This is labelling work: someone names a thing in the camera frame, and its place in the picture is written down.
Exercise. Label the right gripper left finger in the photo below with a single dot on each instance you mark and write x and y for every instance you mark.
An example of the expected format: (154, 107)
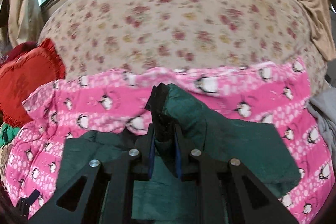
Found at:
(102, 192)

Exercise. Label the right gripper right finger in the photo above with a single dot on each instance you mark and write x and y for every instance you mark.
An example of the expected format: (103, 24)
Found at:
(226, 192)

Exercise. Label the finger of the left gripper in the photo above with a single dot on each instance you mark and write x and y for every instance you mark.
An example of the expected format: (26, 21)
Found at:
(24, 203)

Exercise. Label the dark green puffer jacket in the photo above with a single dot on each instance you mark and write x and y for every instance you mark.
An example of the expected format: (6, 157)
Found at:
(165, 198)

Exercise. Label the green cloth at bedside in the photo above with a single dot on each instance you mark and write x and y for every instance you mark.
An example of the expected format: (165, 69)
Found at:
(8, 133)

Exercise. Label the pink penguin print blanket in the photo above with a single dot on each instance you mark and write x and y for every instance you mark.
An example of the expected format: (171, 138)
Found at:
(74, 120)

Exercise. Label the grey fleece garment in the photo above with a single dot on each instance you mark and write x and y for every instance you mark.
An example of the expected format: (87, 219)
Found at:
(323, 108)

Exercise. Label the red ruffled pillow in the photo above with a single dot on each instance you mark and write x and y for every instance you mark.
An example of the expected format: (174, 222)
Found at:
(22, 76)

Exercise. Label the floral bed sheet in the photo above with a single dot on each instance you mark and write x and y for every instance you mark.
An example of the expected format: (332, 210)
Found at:
(97, 35)

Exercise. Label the beige curtain left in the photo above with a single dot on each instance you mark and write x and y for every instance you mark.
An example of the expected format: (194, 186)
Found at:
(25, 21)

